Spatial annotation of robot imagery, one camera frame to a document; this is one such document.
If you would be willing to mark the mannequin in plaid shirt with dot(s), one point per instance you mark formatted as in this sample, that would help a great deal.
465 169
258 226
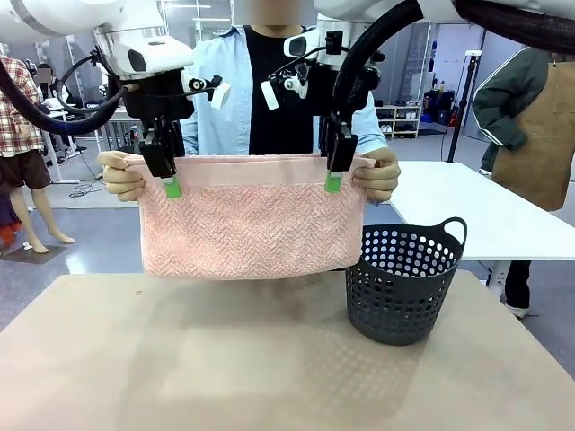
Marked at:
18 125

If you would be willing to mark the dark grey perforated basket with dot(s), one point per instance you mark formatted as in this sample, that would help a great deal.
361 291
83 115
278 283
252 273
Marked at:
395 296

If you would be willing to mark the pink towel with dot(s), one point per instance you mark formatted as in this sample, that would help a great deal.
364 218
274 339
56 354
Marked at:
251 224

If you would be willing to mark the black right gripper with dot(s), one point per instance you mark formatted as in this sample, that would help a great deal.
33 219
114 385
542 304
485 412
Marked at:
323 94

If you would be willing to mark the grey mannequin base plate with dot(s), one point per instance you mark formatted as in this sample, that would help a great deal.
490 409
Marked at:
31 256

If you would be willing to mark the person's right hand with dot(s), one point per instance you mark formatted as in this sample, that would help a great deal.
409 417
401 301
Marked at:
121 177

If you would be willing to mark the mannequin in jacket and apron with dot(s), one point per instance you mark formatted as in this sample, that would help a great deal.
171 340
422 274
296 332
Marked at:
530 134

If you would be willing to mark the white background desk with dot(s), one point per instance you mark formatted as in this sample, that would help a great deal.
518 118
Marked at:
67 114

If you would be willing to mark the person in light blue shirt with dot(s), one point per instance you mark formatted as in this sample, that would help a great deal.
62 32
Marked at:
278 134

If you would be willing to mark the white shoe shelf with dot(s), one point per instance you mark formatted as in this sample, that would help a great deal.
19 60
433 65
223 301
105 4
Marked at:
397 121

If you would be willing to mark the white table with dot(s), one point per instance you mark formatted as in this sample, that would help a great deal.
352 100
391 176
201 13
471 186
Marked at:
471 211

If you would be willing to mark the white tag box on mount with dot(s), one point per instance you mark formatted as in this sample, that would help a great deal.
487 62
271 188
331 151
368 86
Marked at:
221 96
269 95

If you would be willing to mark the person's left hand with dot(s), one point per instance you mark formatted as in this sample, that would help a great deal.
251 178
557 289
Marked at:
384 179

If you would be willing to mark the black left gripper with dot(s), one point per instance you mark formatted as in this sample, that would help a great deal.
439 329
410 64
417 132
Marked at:
155 101

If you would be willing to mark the person's left forearm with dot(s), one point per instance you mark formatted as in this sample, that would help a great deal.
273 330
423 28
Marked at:
375 130

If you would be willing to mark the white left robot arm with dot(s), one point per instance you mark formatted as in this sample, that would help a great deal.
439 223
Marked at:
148 49

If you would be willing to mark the seated person in background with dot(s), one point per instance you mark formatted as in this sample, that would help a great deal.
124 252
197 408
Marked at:
45 87

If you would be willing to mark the black tripod stand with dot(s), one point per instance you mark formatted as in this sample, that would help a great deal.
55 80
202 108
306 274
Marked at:
465 99

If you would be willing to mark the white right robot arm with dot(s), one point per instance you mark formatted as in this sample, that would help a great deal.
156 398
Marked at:
359 9

